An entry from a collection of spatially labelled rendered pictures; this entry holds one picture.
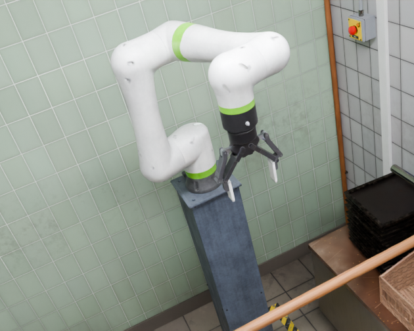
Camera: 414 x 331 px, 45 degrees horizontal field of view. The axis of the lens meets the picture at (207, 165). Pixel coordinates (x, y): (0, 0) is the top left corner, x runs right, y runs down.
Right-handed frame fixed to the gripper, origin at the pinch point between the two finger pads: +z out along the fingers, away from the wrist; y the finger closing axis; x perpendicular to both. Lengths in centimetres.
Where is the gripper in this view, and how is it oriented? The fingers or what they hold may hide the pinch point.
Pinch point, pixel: (252, 186)
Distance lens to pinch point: 139.9
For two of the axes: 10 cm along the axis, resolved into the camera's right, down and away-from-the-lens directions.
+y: -9.0, 3.8, -2.2
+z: 2.0, 8.0, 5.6
